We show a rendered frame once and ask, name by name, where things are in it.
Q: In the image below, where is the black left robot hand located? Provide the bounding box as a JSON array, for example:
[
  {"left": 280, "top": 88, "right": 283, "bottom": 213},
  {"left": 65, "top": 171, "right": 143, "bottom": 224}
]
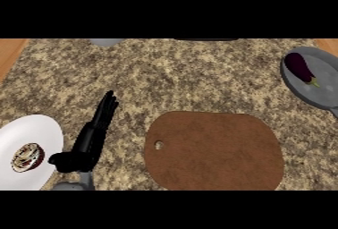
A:
[{"left": 47, "top": 89, "right": 121, "bottom": 174}]

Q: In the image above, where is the brown wooden cutting board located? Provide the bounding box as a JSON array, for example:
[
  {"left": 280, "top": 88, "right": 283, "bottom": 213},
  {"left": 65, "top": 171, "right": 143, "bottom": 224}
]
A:
[{"left": 143, "top": 111, "right": 286, "bottom": 191}]

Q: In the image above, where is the dark purple eggplant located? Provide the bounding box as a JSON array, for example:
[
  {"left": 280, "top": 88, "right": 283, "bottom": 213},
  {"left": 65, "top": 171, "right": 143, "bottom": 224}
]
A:
[{"left": 282, "top": 52, "right": 322, "bottom": 89}]

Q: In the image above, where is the grey metal pan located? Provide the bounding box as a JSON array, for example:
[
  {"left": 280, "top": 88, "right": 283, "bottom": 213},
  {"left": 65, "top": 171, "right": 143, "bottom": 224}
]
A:
[{"left": 280, "top": 46, "right": 338, "bottom": 119}]

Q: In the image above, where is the white round plate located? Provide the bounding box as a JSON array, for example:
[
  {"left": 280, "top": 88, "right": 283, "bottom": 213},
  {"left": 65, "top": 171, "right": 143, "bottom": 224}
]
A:
[{"left": 0, "top": 114, "right": 65, "bottom": 191}]

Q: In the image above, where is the pale grey rounded object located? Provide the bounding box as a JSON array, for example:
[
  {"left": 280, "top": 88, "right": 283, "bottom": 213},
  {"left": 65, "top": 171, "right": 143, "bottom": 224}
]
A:
[{"left": 89, "top": 38, "right": 125, "bottom": 47}]

